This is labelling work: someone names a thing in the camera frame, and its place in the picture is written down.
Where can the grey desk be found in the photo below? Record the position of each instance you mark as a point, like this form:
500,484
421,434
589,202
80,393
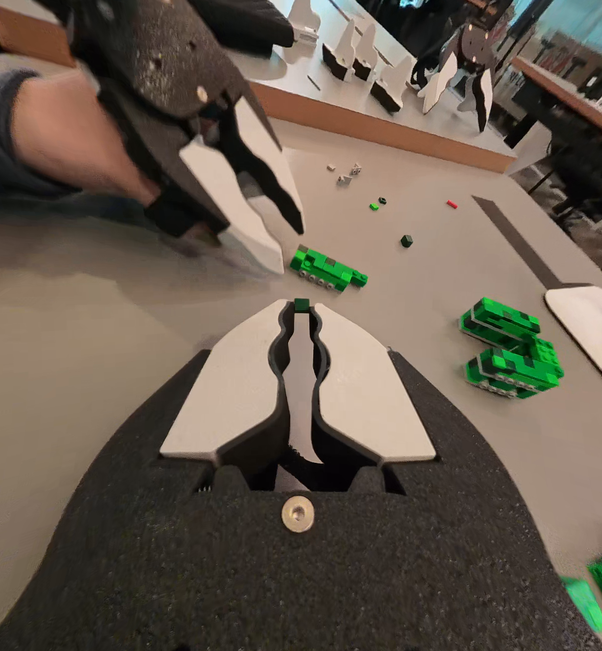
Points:
128,315

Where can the black strip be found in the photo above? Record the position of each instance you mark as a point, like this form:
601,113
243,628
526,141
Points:
519,239

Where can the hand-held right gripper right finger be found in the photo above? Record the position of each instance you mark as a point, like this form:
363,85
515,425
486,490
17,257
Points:
367,402

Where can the shiny green plastic piece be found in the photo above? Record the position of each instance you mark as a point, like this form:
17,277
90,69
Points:
583,605

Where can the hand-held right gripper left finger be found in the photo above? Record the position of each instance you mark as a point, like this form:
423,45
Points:
230,386

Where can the long wooden-edged table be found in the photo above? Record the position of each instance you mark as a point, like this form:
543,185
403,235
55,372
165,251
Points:
570,101

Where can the black chair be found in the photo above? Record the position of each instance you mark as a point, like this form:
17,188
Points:
580,168

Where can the wooden-edged grey table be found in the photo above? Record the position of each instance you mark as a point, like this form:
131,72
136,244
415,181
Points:
331,101

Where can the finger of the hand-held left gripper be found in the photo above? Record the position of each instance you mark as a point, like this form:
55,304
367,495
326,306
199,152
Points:
214,178
268,147

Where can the large green brick model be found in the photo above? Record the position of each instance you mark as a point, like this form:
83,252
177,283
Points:
509,356

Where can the person's left hand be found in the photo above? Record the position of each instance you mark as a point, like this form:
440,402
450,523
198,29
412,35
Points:
77,142

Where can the wooden board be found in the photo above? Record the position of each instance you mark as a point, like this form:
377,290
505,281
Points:
21,30

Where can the long green brick assembly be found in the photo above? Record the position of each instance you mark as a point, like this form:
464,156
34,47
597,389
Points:
321,267

